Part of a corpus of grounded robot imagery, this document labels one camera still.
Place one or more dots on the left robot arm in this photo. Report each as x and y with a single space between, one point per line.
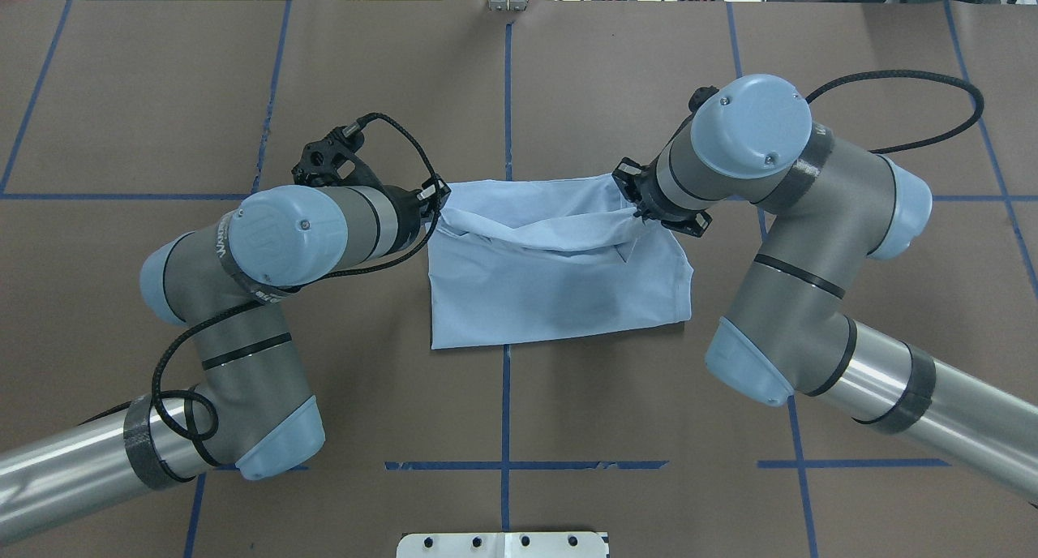
231 390

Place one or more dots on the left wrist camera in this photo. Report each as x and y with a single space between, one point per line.
333 162

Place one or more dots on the light blue t-shirt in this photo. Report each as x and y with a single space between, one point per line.
512 262

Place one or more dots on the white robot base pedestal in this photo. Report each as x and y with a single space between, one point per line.
505 544

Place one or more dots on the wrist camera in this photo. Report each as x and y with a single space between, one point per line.
701 96
333 162

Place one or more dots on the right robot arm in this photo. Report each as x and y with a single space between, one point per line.
835 205

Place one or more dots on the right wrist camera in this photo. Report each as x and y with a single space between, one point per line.
701 96

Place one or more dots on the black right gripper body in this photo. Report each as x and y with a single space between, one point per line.
646 195

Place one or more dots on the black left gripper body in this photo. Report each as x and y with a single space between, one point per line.
406 208

